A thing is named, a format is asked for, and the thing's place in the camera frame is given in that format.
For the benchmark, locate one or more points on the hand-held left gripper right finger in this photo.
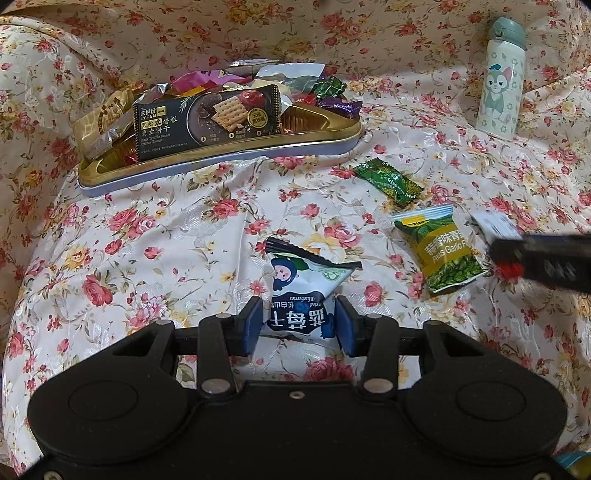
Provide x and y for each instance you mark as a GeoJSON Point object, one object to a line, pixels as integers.
{"type": "Point", "coordinates": [345, 327]}

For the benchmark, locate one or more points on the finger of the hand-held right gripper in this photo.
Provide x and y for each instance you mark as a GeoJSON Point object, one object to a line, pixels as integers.
{"type": "Point", "coordinates": [549, 263]}

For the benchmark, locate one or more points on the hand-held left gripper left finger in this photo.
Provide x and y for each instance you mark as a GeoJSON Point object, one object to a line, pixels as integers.
{"type": "Point", "coordinates": [251, 325]}

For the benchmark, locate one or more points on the white blue dried-fruit packet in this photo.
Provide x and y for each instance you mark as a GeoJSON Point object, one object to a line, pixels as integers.
{"type": "Point", "coordinates": [300, 286]}

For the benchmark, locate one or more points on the gold oval tin tray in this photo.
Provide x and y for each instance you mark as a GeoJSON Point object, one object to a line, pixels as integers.
{"type": "Point", "coordinates": [231, 166]}

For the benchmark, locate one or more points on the green yellow pea packet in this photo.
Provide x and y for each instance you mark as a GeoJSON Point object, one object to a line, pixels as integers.
{"type": "Point", "coordinates": [441, 251]}

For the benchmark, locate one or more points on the floral blanket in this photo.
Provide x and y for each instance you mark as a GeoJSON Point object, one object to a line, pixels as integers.
{"type": "Point", "coordinates": [138, 258]}

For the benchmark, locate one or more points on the dark green candy packet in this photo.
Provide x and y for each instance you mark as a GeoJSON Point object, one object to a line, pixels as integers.
{"type": "Point", "coordinates": [390, 181]}

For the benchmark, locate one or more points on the pale green cartoon water bottle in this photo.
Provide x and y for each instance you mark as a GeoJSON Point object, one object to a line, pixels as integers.
{"type": "Point", "coordinates": [501, 83]}

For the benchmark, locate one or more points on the black cracker packet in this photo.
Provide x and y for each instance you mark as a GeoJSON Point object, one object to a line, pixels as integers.
{"type": "Point", "coordinates": [207, 122]}

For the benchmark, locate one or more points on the purple foil candy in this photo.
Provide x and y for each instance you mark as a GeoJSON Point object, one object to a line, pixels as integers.
{"type": "Point", "coordinates": [344, 105]}

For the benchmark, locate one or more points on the green foil candy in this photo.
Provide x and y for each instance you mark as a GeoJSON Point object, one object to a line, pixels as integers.
{"type": "Point", "coordinates": [328, 86]}

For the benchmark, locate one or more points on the pink candy wrapper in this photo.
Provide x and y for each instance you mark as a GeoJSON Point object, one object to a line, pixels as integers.
{"type": "Point", "coordinates": [194, 82]}

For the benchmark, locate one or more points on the gold snack packet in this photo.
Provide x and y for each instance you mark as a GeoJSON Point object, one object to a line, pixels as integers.
{"type": "Point", "coordinates": [104, 122]}

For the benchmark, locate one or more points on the white silver snack packet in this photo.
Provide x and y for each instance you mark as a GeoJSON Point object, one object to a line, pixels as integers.
{"type": "Point", "coordinates": [286, 74]}

